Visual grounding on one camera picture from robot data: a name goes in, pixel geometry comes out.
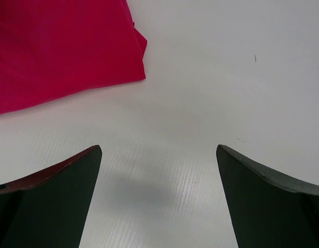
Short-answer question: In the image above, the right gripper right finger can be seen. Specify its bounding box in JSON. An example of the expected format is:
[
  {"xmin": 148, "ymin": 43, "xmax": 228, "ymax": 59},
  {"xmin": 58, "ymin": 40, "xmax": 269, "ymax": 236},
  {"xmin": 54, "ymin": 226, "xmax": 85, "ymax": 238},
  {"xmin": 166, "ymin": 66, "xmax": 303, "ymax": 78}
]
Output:
[{"xmin": 216, "ymin": 145, "xmax": 319, "ymax": 247}]

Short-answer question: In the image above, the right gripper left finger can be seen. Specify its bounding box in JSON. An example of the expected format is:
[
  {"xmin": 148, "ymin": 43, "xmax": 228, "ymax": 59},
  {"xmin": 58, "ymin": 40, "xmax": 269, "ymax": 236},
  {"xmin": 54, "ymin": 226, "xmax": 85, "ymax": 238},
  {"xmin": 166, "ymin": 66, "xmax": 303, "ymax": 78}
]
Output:
[{"xmin": 0, "ymin": 145, "xmax": 102, "ymax": 247}]

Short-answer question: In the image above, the red t-shirt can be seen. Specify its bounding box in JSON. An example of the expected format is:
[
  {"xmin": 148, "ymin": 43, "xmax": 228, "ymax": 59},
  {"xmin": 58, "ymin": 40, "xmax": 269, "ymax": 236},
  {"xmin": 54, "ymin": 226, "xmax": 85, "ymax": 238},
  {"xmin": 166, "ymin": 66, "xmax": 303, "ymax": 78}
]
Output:
[{"xmin": 0, "ymin": 1, "xmax": 147, "ymax": 115}]

